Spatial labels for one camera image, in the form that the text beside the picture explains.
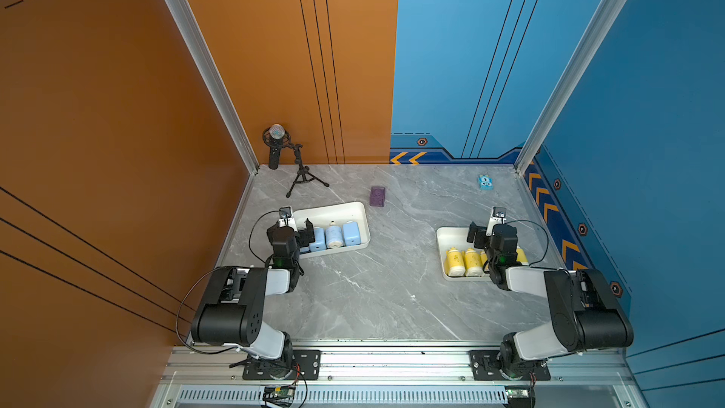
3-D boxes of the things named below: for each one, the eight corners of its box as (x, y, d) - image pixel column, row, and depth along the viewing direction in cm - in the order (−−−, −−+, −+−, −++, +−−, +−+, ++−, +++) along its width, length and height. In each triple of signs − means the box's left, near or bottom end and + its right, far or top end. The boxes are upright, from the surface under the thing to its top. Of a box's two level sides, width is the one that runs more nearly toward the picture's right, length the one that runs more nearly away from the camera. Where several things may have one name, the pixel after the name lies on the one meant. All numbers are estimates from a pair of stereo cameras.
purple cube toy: (369, 207, 109) (369, 198, 105) (369, 195, 113) (369, 186, 109) (385, 207, 109) (385, 198, 105) (385, 195, 113) (385, 186, 109)
